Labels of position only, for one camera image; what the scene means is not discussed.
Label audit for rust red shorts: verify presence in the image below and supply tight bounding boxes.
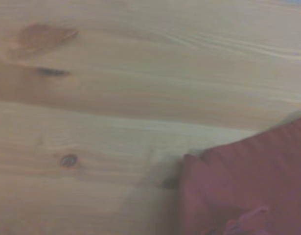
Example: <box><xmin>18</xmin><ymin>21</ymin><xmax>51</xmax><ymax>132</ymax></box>
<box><xmin>179</xmin><ymin>114</ymin><xmax>301</xmax><ymax>235</ymax></box>

